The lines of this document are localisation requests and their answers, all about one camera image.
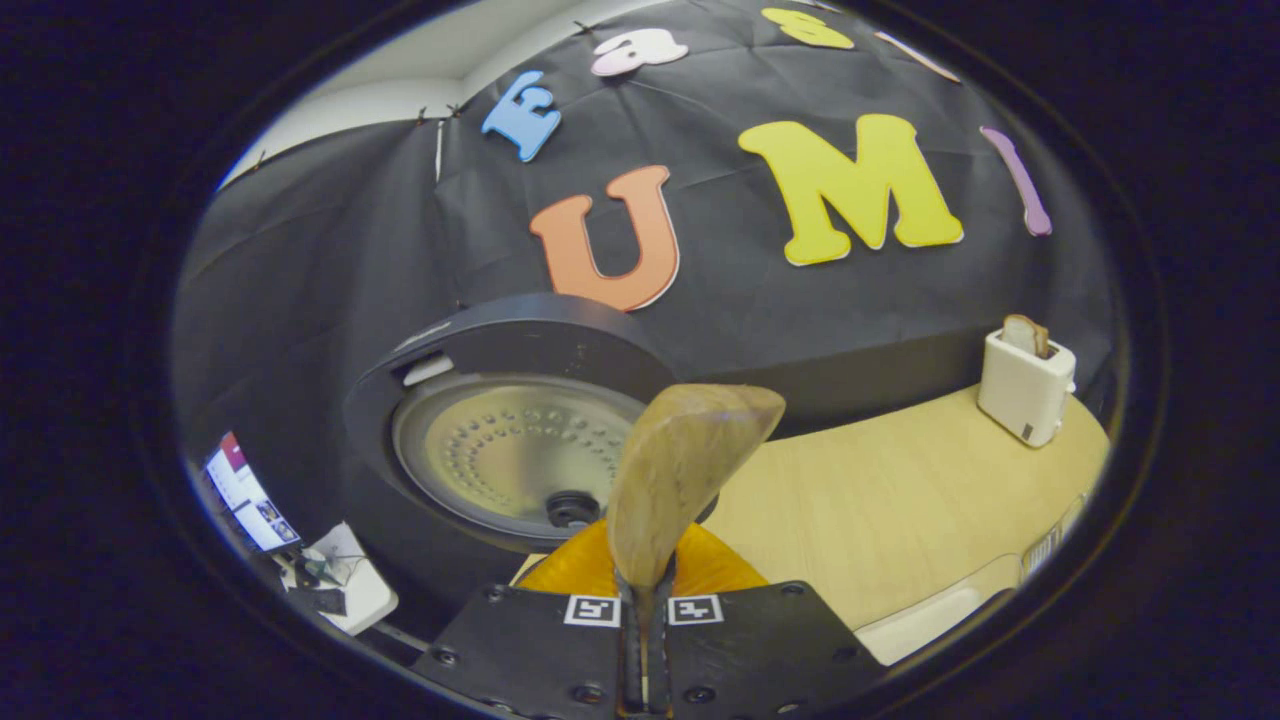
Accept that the black silver rice cooker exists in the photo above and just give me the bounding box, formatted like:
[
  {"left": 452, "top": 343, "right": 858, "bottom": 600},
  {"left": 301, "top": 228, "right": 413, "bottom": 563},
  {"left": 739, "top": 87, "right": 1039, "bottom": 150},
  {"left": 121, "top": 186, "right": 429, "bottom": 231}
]
[{"left": 343, "top": 293, "right": 721, "bottom": 641}]

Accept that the computer monitor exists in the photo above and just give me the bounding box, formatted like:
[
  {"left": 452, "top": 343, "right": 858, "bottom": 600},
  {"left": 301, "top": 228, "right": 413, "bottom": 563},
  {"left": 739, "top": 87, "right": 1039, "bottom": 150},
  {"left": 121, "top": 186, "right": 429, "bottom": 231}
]
[{"left": 205, "top": 432, "right": 301, "bottom": 553}]

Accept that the white side table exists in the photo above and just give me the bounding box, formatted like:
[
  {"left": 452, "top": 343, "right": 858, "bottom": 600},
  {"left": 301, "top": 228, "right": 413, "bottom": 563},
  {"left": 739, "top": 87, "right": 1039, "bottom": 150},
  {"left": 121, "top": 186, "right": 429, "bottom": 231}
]
[{"left": 275, "top": 520, "right": 399, "bottom": 636}]

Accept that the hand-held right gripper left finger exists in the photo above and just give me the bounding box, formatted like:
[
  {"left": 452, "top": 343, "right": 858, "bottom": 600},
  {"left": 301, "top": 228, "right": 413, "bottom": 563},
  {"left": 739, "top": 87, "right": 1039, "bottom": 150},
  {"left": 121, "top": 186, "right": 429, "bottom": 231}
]
[{"left": 410, "top": 520, "right": 641, "bottom": 716}]

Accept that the white toaster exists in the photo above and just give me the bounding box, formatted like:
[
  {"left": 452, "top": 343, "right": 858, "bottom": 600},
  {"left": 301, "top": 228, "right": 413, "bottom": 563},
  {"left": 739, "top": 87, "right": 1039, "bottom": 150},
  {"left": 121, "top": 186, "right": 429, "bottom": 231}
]
[{"left": 978, "top": 328, "right": 1078, "bottom": 448}]

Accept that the wooden spoon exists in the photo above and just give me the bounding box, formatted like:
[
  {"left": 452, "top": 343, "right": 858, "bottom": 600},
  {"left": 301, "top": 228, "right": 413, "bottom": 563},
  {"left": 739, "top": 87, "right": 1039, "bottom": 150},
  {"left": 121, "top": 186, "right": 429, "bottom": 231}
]
[{"left": 607, "top": 384, "right": 787, "bottom": 713}]

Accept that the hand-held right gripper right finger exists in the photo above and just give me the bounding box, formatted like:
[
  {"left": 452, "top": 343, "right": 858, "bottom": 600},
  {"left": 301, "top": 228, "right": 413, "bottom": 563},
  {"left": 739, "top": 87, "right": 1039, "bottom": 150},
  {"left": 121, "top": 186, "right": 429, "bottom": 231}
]
[{"left": 655, "top": 520, "right": 886, "bottom": 716}]

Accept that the black backdrop cloth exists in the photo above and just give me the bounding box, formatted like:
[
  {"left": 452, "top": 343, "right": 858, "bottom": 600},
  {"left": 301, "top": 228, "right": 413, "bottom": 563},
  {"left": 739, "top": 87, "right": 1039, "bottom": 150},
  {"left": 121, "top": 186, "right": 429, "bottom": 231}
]
[{"left": 170, "top": 0, "right": 1121, "bottom": 561}]

